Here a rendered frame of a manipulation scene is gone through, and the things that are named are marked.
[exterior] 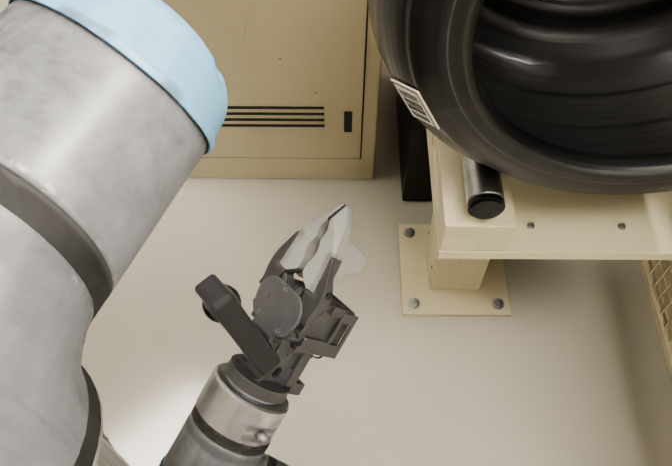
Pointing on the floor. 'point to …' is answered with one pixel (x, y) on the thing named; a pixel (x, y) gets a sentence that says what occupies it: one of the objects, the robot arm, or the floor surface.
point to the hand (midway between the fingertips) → (336, 214)
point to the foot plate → (458, 302)
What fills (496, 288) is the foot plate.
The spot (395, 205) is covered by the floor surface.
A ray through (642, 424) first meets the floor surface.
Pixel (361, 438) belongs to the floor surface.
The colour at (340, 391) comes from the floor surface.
